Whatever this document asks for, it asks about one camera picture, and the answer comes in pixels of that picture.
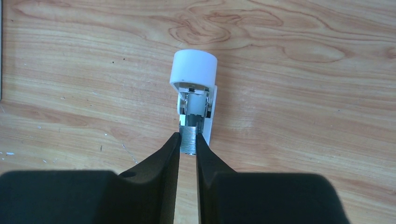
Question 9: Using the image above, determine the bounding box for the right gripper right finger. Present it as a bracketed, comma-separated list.
[196, 134, 349, 224]

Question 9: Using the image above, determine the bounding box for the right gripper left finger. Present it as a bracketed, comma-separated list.
[0, 133, 181, 224]

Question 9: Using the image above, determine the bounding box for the silver staple strip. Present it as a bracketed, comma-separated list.
[179, 121, 198, 155]

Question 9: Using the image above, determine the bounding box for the small white stapler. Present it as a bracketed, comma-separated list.
[170, 49, 218, 144]

